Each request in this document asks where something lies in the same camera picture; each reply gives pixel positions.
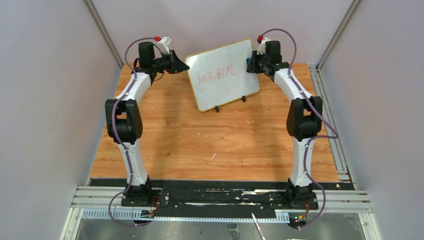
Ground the blue bone-shaped whiteboard eraser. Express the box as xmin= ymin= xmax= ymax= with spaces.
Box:
xmin=246 ymin=58 xmax=252 ymax=73

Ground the yellow-framed whiteboard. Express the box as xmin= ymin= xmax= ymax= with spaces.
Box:
xmin=184 ymin=38 xmax=260 ymax=112

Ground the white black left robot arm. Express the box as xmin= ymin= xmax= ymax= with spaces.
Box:
xmin=105 ymin=36 xmax=189 ymax=206

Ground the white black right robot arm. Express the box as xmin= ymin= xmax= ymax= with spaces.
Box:
xmin=246 ymin=37 xmax=323 ymax=208

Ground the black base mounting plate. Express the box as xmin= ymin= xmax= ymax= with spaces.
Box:
xmin=121 ymin=180 xmax=319 ymax=218

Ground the silver pen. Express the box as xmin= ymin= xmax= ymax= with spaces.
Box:
xmin=251 ymin=212 xmax=266 ymax=240

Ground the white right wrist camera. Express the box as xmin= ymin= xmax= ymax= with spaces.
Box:
xmin=257 ymin=35 xmax=271 ymax=55

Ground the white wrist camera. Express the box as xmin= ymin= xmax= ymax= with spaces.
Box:
xmin=257 ymin=35 xmax=271 ymax=55
xmin=154 ymin=36 xmax=172 ymax=55

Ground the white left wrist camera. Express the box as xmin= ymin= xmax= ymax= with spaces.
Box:
xmin=154 ymin=36 xmax=172 ymax=55

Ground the metal wire whiteboard stand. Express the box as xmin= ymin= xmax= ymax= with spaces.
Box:
xmin=213 ymin=95 xmax=247 ymax=113

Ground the aluminium right side rail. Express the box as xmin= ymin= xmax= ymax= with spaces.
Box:
xmin=308 ymin=64 xmax=356 ymax=190

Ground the aluminium front rail frame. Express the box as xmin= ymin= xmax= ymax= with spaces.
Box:
xmin=60 ymin=186 xmax=382 ymax=240

